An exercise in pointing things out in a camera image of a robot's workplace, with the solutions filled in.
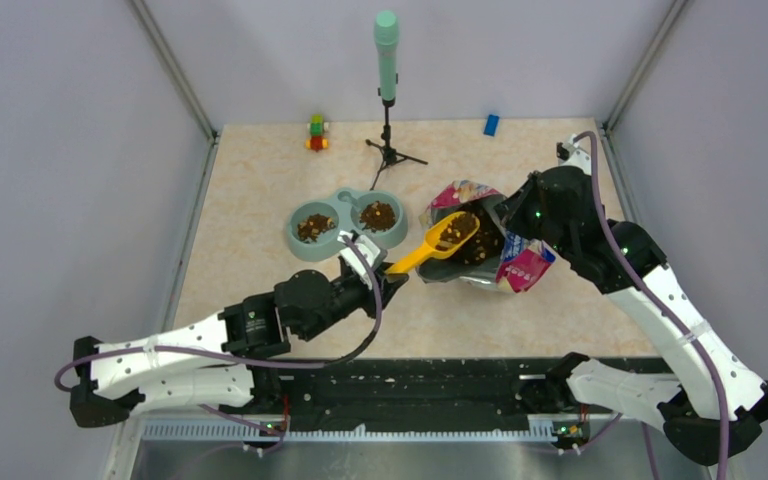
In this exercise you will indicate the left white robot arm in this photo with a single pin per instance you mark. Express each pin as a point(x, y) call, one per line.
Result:
point(230, 359)

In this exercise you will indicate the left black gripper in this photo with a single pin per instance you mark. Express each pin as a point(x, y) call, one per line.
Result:
point(389, 284)

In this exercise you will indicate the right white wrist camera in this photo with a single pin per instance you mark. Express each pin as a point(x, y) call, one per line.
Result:
point(573, 155)

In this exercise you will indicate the grey cable duct strip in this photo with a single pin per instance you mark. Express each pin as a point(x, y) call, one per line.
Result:
point(226, 431)

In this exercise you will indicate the blue block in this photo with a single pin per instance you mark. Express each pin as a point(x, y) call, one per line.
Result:
point(491, 125)

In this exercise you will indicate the colourful toy block figure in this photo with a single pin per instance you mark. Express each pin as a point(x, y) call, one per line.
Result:
point(317, 129)

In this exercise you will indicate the green microphone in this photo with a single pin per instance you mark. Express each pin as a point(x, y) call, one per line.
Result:
point(386, 34)

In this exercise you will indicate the cat food bag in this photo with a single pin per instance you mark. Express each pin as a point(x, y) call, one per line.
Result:
point(493, 258)

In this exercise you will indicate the green double pet bowl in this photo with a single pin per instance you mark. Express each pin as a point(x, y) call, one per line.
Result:
point(345, 206)

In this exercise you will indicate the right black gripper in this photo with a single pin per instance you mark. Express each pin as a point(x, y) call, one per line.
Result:
point(511, 210)

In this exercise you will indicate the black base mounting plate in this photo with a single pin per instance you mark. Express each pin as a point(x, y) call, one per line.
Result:
point(452, 395)

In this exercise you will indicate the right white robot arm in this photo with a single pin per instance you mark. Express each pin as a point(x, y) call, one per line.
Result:
point(714, 406)

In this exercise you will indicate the yellow plastic scoop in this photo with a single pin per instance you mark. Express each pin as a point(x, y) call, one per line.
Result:
point(441, 241)

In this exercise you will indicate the black tripod microphone stand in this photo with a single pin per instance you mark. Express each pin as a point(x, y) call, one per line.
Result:
point(390, 156)

